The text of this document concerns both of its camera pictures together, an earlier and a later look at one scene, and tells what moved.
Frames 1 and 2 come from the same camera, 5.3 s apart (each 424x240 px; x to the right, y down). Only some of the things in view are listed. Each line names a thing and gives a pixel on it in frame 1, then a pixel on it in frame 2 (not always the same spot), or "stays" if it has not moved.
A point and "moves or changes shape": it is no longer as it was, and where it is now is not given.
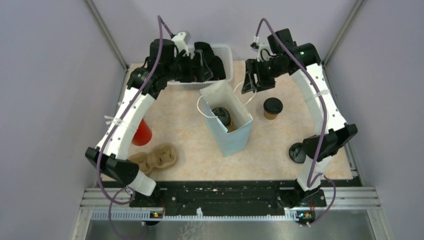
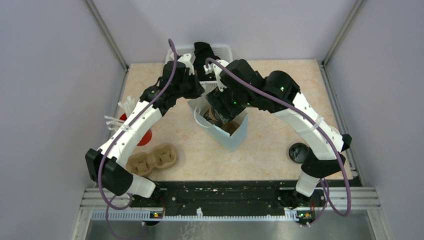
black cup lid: (297, 153) stays
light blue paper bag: (230, 121) moves or changes shape
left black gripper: (190, 77) → (198, 88)
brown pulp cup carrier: (162, 156) stays
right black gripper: (249, 84) → (217, 98)
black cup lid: (222, 114) moves or changes shape
